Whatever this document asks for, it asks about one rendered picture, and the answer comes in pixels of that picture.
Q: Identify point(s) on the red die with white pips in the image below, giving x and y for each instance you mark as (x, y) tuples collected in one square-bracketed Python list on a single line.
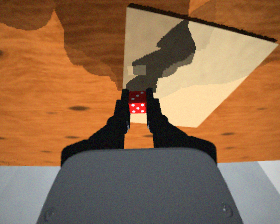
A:
[(137, 102)]

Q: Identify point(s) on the beige flat mat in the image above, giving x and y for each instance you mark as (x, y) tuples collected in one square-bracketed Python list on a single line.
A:
[(191, 67)]

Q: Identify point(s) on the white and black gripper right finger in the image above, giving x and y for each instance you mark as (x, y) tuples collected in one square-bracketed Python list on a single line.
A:
[(165, 133)]

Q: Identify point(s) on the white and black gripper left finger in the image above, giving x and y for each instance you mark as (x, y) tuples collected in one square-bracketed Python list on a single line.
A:
[(111, 136)]

